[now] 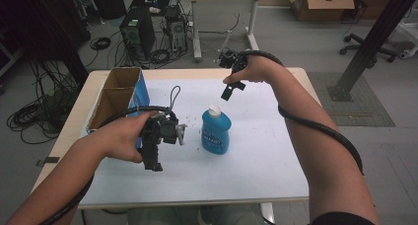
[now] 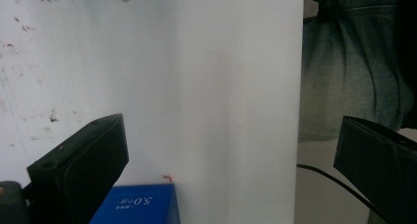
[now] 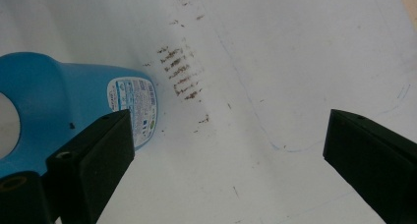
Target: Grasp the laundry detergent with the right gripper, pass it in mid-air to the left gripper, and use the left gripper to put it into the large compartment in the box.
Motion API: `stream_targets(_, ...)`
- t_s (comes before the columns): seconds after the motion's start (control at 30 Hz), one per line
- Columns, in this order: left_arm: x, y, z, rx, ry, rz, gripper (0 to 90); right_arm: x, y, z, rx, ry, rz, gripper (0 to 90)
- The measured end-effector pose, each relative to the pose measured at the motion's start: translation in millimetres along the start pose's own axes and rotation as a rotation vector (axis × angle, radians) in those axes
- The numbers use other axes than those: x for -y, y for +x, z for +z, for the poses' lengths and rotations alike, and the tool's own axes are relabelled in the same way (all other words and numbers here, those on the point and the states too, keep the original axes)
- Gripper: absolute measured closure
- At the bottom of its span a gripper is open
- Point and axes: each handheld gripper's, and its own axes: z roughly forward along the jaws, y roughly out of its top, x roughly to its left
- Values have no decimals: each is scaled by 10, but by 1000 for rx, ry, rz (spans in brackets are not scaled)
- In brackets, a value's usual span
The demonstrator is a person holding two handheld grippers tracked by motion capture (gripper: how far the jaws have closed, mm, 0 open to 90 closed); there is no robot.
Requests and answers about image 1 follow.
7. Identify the blue cardboard box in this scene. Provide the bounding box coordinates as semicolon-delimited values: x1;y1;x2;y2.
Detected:
86;66;151;151

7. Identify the coiled black cable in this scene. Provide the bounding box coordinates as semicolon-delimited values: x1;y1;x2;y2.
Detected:
149;48;172;65
89;37;112;51

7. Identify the grey floor mat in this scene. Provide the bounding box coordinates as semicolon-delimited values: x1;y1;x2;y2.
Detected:
307;71;396;128

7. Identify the grey computer tower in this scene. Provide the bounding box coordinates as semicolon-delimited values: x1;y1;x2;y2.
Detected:
165;6;188;53

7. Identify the blue bottle with white cap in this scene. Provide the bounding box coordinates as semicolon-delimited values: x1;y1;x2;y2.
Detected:
200;105;233;156

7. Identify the thin grey cord loop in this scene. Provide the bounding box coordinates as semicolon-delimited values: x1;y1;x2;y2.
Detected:
169;85;181;111

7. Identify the brown cardboard box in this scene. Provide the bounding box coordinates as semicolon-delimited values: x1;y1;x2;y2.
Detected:
285;0;356;22

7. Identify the black office chair base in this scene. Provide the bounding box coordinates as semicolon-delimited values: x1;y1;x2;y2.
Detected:
339;33;398;64

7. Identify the dark curtain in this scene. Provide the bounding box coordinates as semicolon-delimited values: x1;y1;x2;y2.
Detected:
0;0;90;88

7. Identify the tangle of black floor cables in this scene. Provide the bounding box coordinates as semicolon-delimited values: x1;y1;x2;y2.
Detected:
6;60;80;145

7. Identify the person's right hand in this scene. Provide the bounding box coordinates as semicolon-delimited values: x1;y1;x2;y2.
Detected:
222;55;284;85

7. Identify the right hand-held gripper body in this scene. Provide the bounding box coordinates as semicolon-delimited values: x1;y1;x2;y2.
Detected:
216;31;249;74

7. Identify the person's left hand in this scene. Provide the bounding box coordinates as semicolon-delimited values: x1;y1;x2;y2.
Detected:
87;111;156;164

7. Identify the person's black sleeve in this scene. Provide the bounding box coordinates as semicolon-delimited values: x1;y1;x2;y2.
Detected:
309;211;376;225

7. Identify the white table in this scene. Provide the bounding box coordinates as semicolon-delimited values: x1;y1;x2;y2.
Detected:
78;78;311;208

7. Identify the black metal post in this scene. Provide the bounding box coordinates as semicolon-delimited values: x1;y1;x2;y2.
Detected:
326;0;418;103

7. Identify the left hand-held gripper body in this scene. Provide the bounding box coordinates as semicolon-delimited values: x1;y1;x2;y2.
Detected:
141;112;188;146

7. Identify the black computer tower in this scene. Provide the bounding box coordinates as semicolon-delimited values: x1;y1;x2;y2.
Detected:
118;5;157;63

